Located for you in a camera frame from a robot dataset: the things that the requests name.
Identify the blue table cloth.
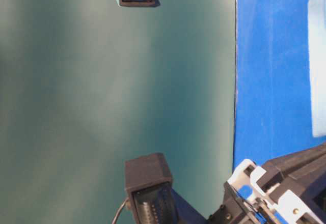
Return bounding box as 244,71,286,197
233,0,325,166

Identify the black white near gripper body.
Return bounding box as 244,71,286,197
208,143,325,223

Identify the thin black near cable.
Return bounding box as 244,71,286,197
112,198,130,224

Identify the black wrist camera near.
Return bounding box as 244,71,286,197
124,152,207,224

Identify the light blue towel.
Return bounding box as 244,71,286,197
308,0,325,137

